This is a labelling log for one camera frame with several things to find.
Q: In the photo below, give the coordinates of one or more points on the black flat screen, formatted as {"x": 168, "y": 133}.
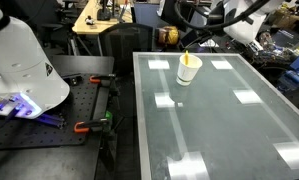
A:
{"x": 169, "y": 10}

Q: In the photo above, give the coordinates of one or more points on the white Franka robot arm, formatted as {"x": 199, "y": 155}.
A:
{"x": 22, "y": 66}

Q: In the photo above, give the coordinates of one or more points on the gold round object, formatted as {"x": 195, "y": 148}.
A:
{"x": 168, "y": 36}

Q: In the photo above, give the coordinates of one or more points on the yellow pen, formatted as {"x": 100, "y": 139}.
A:
{"x": 186, "y": 57}

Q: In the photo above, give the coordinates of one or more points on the white paper cup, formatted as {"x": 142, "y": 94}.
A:
{"x": 188, "y": 71}

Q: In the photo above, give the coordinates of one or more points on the blue plastic case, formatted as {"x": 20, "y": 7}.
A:
{"x": 297, "y": 71}

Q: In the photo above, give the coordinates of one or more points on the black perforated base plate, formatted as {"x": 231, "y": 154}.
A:
{"x": 82, "y": 103}

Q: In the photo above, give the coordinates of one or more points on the black mesh back chair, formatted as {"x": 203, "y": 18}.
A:
{"x": 125, "y": 43}

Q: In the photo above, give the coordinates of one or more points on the light wooden desk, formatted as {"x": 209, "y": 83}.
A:
{"x": 83, "y": 28}

